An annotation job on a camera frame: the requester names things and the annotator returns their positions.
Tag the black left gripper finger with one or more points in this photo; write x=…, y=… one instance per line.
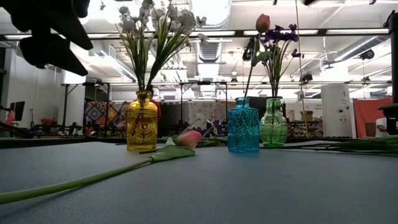
x=46, y=18
x=53, y=53

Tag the pink artificial tulip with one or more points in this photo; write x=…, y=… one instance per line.
x=262, y=23
x=188, y=139

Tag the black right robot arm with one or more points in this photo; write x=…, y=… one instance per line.
x=395, y=62

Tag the yellow glass vase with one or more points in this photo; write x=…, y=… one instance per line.
x=141, y=124

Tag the blue glass vase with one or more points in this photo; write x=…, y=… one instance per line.
x=244, y=130

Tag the green glass vase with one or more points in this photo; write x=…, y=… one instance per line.
x=273, y=130

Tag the red background object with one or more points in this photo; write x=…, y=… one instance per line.
x=46, y=121

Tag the colourful patterned quilt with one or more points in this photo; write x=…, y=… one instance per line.
x=99, y=113

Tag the black slanted bar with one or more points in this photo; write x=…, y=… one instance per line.
x=15, y=130

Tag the black partition panel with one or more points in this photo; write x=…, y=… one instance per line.
x=171, y=115

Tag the black screen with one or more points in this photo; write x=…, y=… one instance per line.
x=261, y=105

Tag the blue-grey table mat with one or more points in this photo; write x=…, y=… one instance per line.
x=217, y=193

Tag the background storage shelf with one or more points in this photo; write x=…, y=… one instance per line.
x=304, y=129

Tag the white column cabinet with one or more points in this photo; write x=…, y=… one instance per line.
x=337, y=105

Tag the orange-red partition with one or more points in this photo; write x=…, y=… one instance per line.
x=367, y=112

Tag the black background table frame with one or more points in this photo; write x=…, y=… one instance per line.
x=64, y=102

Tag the black background rig frame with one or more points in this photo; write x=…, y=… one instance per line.
x=203, y=82

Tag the silver air duct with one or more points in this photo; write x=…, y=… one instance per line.
x=210, y=49

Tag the black ceiling light rail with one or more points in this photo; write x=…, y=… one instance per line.
x=238, y=32

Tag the black ceiling-hung camera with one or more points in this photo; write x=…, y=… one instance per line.
x=247, y=55
x=367, y=54

